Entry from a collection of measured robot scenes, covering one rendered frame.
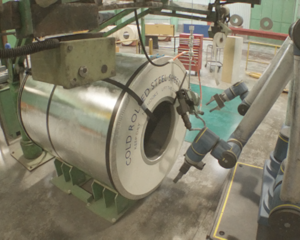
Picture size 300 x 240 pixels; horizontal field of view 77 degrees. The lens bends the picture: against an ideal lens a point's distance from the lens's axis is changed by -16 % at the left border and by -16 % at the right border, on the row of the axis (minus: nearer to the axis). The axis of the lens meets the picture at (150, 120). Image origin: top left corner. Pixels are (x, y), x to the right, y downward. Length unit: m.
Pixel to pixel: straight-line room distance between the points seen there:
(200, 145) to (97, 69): 0.76
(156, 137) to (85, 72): 1.55
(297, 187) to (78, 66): 1.02
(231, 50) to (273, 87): 5.11
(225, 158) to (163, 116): 0.99
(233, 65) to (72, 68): 5.88
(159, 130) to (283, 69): 1.32
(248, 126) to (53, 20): 1.05
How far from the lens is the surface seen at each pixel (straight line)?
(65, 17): 0.58
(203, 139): 1.18
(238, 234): 1.64
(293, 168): 1.07
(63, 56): 0.55
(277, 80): 1.16
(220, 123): 3.81
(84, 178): 2.51
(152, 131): 2.09
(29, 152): 3.02
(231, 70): 6.31
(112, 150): 1.32
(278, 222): 1.21
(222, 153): 1.18
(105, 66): 0.64
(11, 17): 0.52
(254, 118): 1.23
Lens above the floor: 1.62
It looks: 26 degrees down
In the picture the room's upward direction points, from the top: straight up
